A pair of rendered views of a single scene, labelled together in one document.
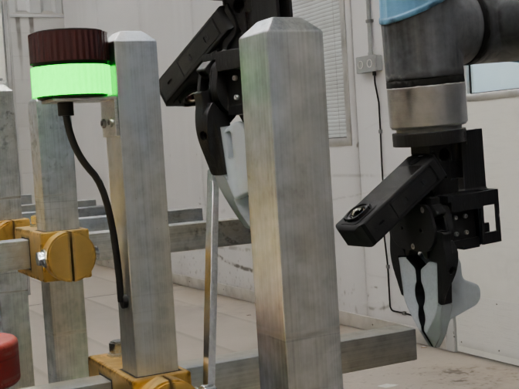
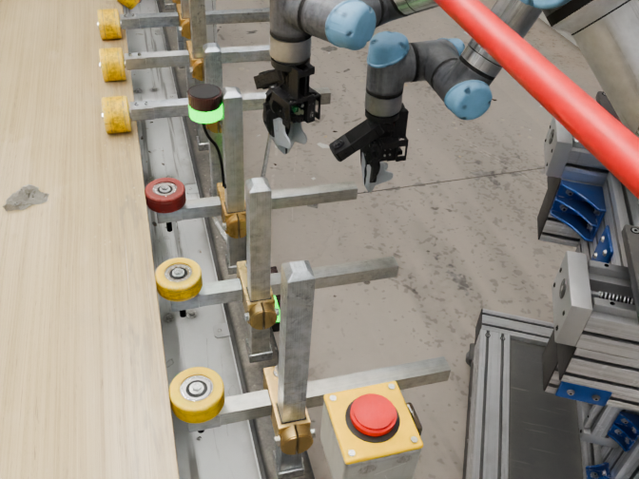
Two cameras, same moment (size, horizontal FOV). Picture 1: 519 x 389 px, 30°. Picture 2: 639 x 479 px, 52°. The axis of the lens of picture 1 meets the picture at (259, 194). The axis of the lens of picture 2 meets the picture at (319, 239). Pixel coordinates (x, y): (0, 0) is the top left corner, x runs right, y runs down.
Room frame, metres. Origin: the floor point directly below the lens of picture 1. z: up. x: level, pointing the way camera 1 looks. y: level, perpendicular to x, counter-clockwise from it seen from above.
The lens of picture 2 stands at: (-0.25, -0.24, 1.71)
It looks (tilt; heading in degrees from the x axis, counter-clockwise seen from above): 41 degrees down; 9
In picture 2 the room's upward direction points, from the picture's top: 4 degrees clockwise
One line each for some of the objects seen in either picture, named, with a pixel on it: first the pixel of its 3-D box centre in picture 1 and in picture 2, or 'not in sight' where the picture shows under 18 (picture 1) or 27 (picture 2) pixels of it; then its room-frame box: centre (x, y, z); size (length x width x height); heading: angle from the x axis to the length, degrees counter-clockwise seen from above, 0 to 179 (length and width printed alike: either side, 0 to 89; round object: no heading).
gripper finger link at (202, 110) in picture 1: (222, 123); (275, 114); (0.82, 0.03, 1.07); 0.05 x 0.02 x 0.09; 137
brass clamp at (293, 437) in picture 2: not in sight; (286, 408); (0.33, -0.12, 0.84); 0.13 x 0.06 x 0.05; 27
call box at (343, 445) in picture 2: not in sight; (367, 442); (0.08, -0.25, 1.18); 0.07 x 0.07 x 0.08; 27
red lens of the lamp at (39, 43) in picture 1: (69, 49); (204, 97); (0.74, 0.14, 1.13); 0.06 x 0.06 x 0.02
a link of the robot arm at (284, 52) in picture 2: not in sight; (292, 46); (0.83, 0.00, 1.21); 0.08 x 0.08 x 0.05
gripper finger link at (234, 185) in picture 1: (249, 175); (283, 139); (0.81, 0.01, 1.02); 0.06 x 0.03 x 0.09; 47
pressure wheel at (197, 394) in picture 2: not in sight; (199, 408); (0.29, 0.01, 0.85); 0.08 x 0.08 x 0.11
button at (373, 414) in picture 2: not in sight; (373, 416); (0.08, -0.25, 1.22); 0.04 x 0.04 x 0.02
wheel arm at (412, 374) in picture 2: not in sight; (322, 392); (0.38, -0.17, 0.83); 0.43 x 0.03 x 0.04; 117
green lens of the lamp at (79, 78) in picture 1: (71, 82); (205, 109); (0.74, 0.14, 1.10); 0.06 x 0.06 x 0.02
